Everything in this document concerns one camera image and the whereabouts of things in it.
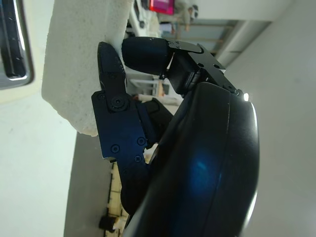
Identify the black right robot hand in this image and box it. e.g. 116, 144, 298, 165
91, 37, 261, 237

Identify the white bread slice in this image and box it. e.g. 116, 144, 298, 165
41, 0, 132, 138

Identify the white two-slot toaster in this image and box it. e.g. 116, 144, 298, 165
0, 0, 54, 105

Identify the wooden crate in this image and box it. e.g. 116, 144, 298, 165
106, 161, 129, 237

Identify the person in beige clothes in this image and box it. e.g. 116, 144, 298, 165
175, 0, 199, 32

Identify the black laptop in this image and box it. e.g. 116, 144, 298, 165
149, 0, 177, 16

